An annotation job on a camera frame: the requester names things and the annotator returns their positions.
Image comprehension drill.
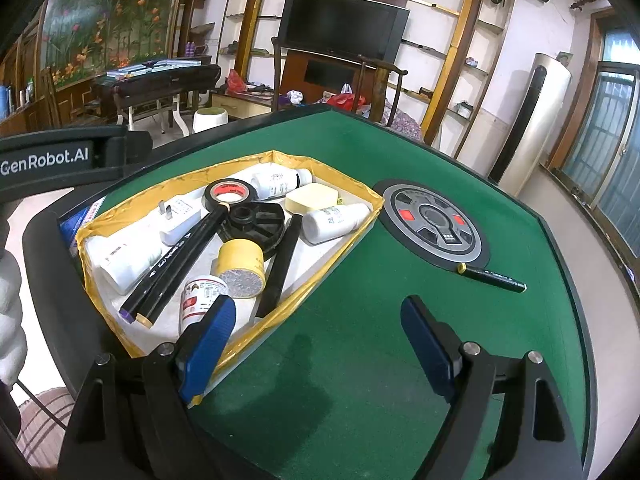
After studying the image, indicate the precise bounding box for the pale yellow plastic block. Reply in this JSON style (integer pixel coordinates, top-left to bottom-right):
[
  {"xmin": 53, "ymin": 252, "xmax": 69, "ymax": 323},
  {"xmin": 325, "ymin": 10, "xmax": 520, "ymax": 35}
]
[{"xmin": 285, "ymin": 182, "xmax": 339, "ymax": 214}]

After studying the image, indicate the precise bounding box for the white power adapter plug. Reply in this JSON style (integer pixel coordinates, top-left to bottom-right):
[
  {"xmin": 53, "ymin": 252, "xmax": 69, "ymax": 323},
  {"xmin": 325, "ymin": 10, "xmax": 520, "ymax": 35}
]
[{"xmin": 157, "ymin": 196, "xmax": 203, "ymax": 247}]

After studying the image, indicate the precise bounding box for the white bottle with red label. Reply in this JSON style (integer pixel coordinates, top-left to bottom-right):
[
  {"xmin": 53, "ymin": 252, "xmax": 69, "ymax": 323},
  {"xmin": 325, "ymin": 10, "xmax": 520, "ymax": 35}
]
[{"xmin": 178, "ymin": 274, "xmax": 230, "ymax": 338}]

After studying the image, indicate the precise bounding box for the black ribbed plastic disc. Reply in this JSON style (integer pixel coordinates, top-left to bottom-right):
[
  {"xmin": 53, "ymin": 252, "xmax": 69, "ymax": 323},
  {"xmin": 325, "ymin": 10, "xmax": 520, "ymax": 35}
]
[{"xmin": 216, "ymin": 201, "xmax": 286, "ymax": 262}]

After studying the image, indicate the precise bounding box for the floral cushion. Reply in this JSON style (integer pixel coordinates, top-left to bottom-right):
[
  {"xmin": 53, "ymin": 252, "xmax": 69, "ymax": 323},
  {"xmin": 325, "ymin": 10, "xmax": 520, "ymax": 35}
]
[{"xmin": 385, "ymin": 110, "xmax": 426, "ymax": 143}]

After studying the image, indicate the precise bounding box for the dark wooden desk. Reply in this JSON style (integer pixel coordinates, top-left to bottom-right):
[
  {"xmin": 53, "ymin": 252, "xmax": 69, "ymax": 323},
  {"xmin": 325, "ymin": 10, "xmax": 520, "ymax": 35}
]
[{"xmin": 92, "ymin": 62, "xmax": 222, "ymax": 136}]

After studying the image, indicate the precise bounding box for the person's left hand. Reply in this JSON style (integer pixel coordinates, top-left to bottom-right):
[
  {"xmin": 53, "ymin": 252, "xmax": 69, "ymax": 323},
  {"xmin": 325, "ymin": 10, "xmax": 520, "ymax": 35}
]
[{"xmin": 0, "ymin": 210, "xmax": 28, "ymax": 388}]

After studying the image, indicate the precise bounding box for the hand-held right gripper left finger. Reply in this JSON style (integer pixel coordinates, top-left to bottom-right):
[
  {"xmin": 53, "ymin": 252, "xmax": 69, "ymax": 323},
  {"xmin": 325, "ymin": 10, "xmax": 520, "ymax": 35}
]
[{"xmin": 57, "ymin": 294, "xmax": 237, "ymax": 480}]

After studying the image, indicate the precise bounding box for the black flat television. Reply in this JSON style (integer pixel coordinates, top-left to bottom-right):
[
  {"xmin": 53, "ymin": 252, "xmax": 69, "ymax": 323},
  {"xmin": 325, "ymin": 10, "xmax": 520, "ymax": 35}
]
[{"xmin": 278, "ymin": 0, "xmax": 412, "ymax": 63}]

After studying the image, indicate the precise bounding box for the white plastic bottle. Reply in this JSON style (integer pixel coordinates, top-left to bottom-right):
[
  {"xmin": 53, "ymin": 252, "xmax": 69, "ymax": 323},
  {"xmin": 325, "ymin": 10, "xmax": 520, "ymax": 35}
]
[
  {"xmin": 250, "ymin": 166, "xmax": 314, "ymax": 200},
  {"xmin": 301, "ymin": 203, "xmax": 372, "ymax": 245}
]

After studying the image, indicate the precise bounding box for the stack of books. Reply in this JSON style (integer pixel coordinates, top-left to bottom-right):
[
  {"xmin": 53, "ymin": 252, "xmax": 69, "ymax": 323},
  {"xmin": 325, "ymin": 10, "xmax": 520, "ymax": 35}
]
[{"xmin": 105, "ymin": 59, "xmax": 201, "ymax": 77}]

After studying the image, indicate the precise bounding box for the dark wooden chair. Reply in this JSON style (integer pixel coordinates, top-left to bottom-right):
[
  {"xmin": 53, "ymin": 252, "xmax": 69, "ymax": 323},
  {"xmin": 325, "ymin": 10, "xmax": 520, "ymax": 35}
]
[{"xmin": 357, "ymin": 55, "xmax": 407, "ymax": 123}]

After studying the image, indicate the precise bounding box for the white bottle with square code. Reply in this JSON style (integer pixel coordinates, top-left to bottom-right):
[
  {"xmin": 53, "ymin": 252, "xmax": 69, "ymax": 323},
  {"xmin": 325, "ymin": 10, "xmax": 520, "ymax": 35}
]
[{"xmin": 84, "ymin": 234, "xmax": 163, "ymax": 296}]

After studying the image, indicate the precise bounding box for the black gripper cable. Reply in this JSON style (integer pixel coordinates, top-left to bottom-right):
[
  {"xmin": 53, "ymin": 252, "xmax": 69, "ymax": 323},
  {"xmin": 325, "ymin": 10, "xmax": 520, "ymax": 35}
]
[{"xmin": 15, "ymin": 380, "xmax": 68, "ymax": 431}]

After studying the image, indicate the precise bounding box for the black electrical tape roll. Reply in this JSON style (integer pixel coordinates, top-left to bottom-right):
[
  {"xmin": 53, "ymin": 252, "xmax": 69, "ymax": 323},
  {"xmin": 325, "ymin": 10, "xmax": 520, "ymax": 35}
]
[{"xmin": 201, "ymin": 178, "xmax": 259, "ymax": 212}]

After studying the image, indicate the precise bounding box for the striped cloth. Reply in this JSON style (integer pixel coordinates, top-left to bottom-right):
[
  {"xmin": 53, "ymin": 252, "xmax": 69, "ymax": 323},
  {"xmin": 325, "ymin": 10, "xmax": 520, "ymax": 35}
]
[{"xmin": 15, "ymin": 387, "xmax": 76, "ymax": 471}]

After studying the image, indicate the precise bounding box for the yellow-edged cardboard tray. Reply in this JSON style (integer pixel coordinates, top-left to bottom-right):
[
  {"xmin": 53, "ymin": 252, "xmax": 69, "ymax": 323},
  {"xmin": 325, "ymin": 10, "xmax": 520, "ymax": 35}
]
[{"xmin": 75, "ymin": 149, "xmax": 386, "ymax": 406}]

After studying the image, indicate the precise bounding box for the round grey table control panel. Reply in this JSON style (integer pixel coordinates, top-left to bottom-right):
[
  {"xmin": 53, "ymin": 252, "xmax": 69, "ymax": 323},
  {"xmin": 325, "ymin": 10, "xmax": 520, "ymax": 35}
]
[{"xmin": 372, "ymin": 178, "xmax": 492, "ymax": 271}]

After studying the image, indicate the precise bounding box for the metal-framed window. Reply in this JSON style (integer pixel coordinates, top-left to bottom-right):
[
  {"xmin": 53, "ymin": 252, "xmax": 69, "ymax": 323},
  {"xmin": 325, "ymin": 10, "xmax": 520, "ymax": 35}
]
[{"xmin": 547, "ymin": 7, "xmax": 640, "ymax": 241}]

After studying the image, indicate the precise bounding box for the low wooden cabinet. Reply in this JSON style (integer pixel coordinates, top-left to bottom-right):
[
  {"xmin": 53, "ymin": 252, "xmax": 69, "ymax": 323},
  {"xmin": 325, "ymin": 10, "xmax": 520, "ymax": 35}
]
[{"xmin": 210, "ymin": 90, "xmax": 281, "ymax": 121}]

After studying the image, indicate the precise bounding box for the black marker pen yellow end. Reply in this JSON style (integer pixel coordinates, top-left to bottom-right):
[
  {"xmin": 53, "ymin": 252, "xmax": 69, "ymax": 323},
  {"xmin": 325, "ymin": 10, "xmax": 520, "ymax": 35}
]
[{"xmin": 457, "ymin": 262, "xmax": 527, "ymax": 294}]

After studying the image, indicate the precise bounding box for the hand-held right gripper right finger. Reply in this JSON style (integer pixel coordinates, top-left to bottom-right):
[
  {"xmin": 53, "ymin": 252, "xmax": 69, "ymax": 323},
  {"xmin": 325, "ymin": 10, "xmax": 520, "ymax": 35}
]
[{"xmin": 400, "ymin": 295, "xmax": 583, "ymax": 480}]

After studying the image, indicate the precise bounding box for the wooden wall shelf unit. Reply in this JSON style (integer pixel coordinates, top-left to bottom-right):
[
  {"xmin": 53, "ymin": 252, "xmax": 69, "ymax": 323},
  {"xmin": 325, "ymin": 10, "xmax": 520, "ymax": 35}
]
[{"xmin": 400, "ymin": 0, "xmax": 523, "ymax": 161}]

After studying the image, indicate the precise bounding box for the yellow lidded jar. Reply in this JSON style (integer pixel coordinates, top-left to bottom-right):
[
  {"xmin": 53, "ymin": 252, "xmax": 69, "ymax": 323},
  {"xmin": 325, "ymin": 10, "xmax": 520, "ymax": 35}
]
[{"xmin": 217, "ymin": 238, "xmax": 266, "ymax": 300}]

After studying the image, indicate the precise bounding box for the tall standing air conditioner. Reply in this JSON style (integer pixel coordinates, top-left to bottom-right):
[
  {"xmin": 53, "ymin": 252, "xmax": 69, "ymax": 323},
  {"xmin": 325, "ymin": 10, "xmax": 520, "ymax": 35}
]
[{"xmin": 487, "ymin": 52, "xmax": 572, "ymax": 198}]

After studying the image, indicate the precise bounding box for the floral wall painting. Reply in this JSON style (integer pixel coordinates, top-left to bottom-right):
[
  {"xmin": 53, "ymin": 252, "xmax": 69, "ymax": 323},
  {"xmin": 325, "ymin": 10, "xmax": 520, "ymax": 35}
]
[{"xmin": 42, "ymin": 0, "xmax": 183, "ymax": 88}]

